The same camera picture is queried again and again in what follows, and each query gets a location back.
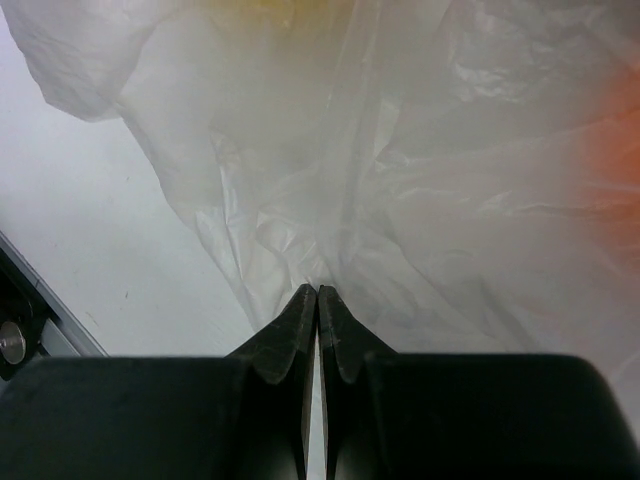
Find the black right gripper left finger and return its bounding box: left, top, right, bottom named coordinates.
left=1, top=285, right=317, bottom=479

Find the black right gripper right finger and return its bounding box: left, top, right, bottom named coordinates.
left=318, top=286, right=639, bottom=479

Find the translucent printed plastic bag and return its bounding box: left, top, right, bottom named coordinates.
left=1, top=1, right=639, bottom=395

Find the orange fake fruit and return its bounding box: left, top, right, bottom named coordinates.
left=576, top=69, right=639, bottom=242

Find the aluminium table frame rail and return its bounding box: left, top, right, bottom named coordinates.
left=0, top=229, right=109, bottom=359

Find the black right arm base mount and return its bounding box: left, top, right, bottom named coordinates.
left=0, top=250, right=52, bottom=382

